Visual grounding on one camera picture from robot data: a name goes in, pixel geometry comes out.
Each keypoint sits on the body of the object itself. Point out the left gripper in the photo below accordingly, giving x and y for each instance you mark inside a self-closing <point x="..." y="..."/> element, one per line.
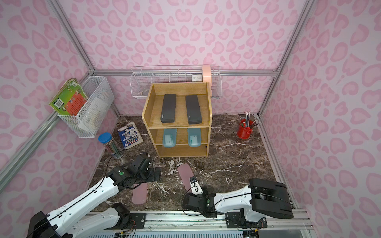
<point x="155" y="174"/>

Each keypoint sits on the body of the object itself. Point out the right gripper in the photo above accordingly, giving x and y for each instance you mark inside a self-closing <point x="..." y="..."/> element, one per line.
<point x="189" y="204"/>

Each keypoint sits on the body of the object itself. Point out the pink pencil case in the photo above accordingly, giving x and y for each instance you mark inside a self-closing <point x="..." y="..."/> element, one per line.
<point x="185" y="173"/>
<point x="140" y="194"/>

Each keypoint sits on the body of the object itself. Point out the teal pencil case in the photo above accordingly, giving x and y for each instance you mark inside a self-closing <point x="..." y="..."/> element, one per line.
<point x="169" y="138"/>
<point x="194" y="137"/>

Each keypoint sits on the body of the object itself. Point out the black pencil case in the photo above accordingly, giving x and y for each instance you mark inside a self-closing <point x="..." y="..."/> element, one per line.
<point x="193" y="110"/>
<point x="168" y="108"/>

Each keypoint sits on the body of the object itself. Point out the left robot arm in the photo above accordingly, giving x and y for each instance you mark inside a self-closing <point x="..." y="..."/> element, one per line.
<point x="69" y="220"/>

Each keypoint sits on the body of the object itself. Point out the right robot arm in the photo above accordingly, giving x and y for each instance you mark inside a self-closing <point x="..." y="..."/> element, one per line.
<point x="258" y="199"/>

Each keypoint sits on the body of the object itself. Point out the wooden three-tier shelf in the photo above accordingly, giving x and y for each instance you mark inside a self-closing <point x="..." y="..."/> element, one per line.
<point x="152" y="112"/>

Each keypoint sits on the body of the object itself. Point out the blue-lid pencil tube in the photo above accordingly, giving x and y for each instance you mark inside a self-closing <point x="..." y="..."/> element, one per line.
<point x="111" y="145"/>

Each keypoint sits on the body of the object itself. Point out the red pen holder cup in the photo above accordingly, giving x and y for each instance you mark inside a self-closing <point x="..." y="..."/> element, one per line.
<point x="245" y="131"/>

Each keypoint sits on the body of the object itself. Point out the white mesh side basket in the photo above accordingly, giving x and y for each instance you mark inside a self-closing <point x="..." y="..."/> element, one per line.
<point x="90" y="117"/>

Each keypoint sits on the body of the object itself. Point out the small white card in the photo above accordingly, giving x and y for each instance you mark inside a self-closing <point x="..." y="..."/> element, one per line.
<point x="196" y="78"/>

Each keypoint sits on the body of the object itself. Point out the pink box in basket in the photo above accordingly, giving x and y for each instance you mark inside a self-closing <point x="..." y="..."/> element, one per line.
<point x="206" y="77"/>

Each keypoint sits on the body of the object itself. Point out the green red book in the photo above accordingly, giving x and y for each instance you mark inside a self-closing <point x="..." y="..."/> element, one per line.
<point x="70" y="99"/>

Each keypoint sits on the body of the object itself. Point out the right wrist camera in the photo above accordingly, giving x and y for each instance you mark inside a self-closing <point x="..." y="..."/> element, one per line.
<point x="195" y="186"/>

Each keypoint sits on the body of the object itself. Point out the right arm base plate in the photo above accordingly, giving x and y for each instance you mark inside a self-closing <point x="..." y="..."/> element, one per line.
<point x="236" y="219"/>

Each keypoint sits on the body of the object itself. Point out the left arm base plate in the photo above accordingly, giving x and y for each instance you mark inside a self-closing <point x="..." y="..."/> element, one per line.
<point x="130" y="221"/>

